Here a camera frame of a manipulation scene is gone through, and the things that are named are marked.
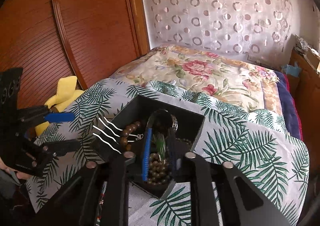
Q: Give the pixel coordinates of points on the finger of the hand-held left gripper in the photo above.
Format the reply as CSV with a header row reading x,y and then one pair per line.
x,y
65,146
60,117

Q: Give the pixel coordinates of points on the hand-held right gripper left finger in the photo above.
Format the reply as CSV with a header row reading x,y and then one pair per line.
x,y
147,156

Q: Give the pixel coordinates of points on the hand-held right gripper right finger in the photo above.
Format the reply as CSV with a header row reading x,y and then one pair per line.
x,y
176,151

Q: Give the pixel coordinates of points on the green jade bangle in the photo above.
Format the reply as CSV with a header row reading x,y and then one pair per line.
x,y
160,148

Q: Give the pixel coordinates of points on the silver hair comb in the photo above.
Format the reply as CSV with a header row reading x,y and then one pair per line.
x,y
100,128

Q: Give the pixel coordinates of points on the black box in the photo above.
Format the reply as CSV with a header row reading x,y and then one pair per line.
x,y
140,106

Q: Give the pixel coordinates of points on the person's left hand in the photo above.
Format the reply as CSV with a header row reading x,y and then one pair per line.
x,y
3,166

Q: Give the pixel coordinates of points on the yellow plush toy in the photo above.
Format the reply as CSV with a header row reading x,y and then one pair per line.
x,y
65,88

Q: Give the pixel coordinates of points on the leaf print cloth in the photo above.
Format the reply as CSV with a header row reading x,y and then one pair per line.
x,y
237,146

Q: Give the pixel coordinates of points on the floral quilt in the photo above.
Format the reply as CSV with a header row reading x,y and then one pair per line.
x,y
200,78

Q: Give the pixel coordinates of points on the wooden wardrobe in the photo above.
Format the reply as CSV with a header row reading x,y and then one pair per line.
x,y
87,28

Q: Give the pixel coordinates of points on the dark blue blanket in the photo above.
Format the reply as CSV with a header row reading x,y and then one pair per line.
x,y
287,101

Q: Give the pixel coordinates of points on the red blanket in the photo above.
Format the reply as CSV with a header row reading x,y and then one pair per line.
x,y
299,118

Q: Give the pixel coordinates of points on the circle patterned curtain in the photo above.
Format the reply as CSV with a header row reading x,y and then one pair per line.
x,y
212,16

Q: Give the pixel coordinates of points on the blue bag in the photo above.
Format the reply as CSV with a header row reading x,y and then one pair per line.
x,y
291,69

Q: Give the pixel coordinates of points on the wooden cabinet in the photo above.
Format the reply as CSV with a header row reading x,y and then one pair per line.
x,y
305,76

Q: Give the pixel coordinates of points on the cardboard box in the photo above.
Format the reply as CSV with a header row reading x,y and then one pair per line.
x,y
313,58

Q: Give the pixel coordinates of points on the crumpled patterned cloth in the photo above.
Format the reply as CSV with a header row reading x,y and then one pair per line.
x,y
302,43

